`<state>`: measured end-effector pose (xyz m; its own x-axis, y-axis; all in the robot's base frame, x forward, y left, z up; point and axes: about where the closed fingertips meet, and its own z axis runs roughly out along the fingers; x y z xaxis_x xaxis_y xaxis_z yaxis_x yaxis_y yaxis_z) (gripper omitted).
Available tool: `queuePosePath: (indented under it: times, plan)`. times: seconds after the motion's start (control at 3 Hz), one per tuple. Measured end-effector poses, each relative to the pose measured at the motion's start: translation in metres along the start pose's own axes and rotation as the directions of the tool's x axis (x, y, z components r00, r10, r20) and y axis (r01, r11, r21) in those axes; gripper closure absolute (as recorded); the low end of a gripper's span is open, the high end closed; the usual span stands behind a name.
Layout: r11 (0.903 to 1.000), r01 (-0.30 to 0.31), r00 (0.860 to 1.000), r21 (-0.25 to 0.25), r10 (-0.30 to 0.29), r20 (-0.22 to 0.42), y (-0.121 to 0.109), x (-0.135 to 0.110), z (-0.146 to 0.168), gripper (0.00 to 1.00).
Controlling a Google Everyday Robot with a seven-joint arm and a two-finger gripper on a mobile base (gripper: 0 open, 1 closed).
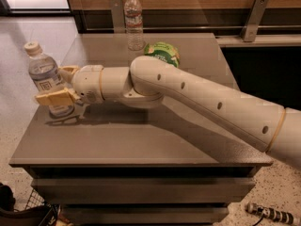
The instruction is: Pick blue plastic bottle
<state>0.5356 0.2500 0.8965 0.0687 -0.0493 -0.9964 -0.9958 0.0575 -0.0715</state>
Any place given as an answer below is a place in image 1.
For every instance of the clear plastic water bottle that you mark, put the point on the clear plastic water bottle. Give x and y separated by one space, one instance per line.
134 24

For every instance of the black wire basket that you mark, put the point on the black wire basket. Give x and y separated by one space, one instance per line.
42 215

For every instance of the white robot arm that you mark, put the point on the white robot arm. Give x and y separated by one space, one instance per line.
268 127

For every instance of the metal bracket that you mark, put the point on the metal bracket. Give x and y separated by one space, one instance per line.
250 29
117 14

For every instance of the grey drawer cabinet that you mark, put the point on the grey drawer cabinet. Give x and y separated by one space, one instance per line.
110 164

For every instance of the left metal bracket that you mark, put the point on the left metal bracket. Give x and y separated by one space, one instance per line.
117 14

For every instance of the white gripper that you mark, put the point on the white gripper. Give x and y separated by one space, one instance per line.
87 83

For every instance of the blue labelled plastic bottle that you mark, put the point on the blue labelled plastic bottle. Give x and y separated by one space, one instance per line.
43 69

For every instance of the right metal bracket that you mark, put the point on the right metal bracket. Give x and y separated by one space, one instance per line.
250 29

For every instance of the black white striped stick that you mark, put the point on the black white striped stick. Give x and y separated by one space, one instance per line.
272 214

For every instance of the green snack bag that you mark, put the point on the green snack bag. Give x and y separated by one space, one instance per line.
163 51

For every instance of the grey side shelf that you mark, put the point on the grey side shelf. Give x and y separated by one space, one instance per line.
292 40

